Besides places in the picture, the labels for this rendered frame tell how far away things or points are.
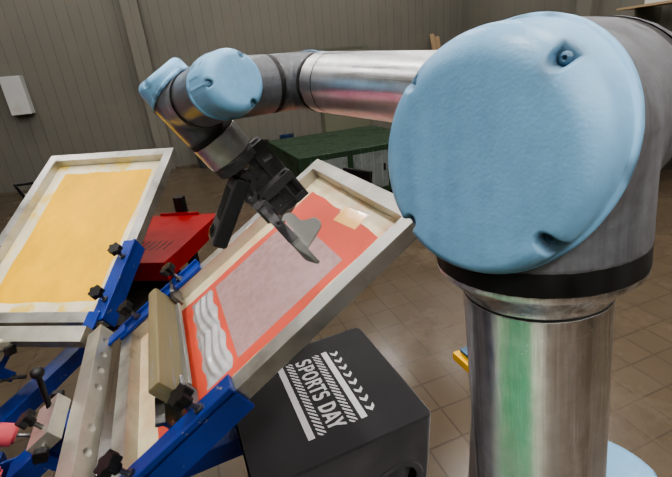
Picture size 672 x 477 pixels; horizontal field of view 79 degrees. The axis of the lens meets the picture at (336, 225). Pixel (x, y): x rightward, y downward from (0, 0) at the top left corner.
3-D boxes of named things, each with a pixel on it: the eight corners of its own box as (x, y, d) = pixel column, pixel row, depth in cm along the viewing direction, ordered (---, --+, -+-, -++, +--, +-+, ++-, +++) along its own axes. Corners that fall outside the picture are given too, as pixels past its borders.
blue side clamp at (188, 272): (211, 272, 128) (195, 258, 124) (213, 279, 123) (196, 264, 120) (136, 340, 125) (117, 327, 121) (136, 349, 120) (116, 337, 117)
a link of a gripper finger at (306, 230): (340, 241, 63) (299, 198, 64) (311, 267, 63) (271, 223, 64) (340, 243, 66) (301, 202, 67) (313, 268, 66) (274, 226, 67)
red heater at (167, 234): (147, 232, 242) (142, 213, 237) (221, 230, 235) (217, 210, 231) (75, 285, 186) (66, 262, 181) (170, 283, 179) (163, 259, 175)
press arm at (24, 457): (88, 417, 98) (70, 407, 95) (85, 436, 93) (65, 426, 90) (30, 470, 96) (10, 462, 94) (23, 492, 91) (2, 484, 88)
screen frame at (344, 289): (324, 167, 131) (317, 158, 129) (435, 221, 80) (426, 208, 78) (132, 341, 123) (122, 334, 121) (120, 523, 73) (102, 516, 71)
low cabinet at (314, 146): (305, 214, 546) (298, 158, 518) (273, 185, 698) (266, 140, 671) (429, 187, 609) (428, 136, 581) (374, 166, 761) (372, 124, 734)
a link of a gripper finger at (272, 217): (297, 236, 62) (258, 195, 63) (289, 243, 62) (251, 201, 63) (300, 240, 67) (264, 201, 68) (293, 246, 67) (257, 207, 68)
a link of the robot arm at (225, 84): (280, 40, 49) (239, 64, 58) (192, 44, 43) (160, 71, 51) (296, 106, 51) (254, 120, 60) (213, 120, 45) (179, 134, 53)
